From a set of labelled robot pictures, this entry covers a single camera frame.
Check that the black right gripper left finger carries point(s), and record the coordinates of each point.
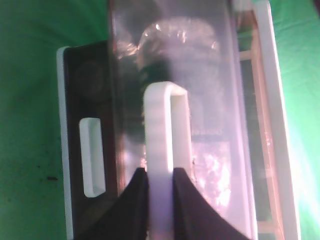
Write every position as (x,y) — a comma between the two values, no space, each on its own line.
(127,219)

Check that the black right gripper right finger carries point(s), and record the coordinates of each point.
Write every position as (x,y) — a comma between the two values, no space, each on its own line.
(193,217)

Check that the clear plastic water bottle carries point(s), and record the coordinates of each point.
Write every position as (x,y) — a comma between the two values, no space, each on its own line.
(184,51)

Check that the green cloth table cover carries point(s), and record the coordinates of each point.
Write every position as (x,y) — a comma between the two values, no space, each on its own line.
(31,31)

